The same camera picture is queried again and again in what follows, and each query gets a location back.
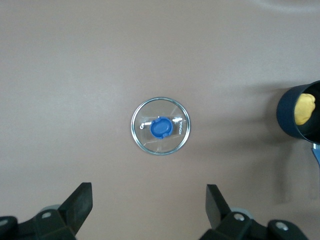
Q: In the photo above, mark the brown table cover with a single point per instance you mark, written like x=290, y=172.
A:
x=100, y=75

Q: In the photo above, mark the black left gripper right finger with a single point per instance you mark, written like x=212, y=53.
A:
x=217, y=212

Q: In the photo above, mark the glass lid with blue knob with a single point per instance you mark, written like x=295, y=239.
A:
x=161, y=128

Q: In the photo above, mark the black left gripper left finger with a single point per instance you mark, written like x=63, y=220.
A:
x=75, y=207

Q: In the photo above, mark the yellow toy potato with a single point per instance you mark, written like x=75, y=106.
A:
x=303, y=108

